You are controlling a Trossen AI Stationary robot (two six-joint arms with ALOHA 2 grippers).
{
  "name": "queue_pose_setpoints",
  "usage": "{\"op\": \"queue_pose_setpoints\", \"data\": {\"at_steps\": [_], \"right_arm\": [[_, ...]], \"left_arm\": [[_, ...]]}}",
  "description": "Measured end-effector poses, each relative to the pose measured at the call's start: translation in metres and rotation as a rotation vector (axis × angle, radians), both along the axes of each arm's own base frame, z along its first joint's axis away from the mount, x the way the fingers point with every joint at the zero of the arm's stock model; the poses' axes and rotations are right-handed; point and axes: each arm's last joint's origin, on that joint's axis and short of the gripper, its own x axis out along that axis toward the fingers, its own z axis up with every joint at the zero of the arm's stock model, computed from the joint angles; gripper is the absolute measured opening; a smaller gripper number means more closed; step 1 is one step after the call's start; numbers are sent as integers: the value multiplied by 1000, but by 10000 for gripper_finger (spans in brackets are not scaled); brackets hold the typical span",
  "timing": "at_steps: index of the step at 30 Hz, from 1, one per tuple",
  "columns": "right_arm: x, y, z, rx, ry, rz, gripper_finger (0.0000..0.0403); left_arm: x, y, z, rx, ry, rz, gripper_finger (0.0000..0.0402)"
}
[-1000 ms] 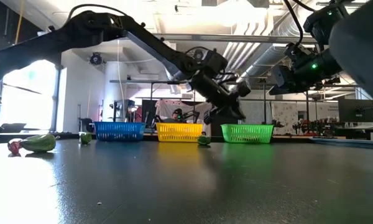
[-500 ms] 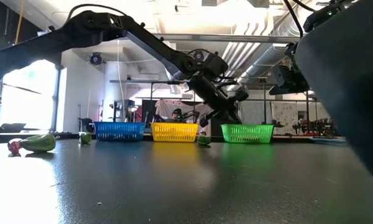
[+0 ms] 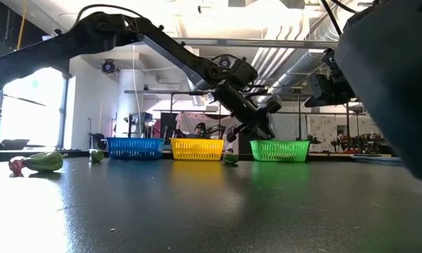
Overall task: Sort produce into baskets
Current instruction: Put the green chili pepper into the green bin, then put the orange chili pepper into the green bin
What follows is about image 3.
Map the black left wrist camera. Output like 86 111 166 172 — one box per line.
263 93 283 115

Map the distant robot equipment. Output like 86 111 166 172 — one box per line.
330 132 388 155

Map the white patterned curtain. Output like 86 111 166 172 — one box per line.
306 115 338 153

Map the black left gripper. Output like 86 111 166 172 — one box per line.
214 82 276 143

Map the black office chair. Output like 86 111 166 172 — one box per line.
89 132 108 151

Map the green plastic basket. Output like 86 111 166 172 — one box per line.
249 139 311 163

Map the yellow plastic basket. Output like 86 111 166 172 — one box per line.
170 138 225 162

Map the black background metal frame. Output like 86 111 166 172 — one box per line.
124 90 366 141

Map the dark equipment rack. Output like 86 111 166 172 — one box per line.
122 111 162 140

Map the white hanging cloth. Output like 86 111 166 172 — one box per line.
175 112 240 154

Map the silver ventilation duct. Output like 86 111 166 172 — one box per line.
249 20 338 106

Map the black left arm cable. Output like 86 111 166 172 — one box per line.
72 3 146 25

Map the black ceiling spotlight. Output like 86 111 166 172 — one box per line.
101 58 116 74

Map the black table mat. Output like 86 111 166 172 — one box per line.
0 153 422 253

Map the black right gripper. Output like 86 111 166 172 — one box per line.
304 72 356 108

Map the person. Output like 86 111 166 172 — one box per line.
186 122 212 140

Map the blue plastic basket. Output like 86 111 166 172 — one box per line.
105 137 166 161

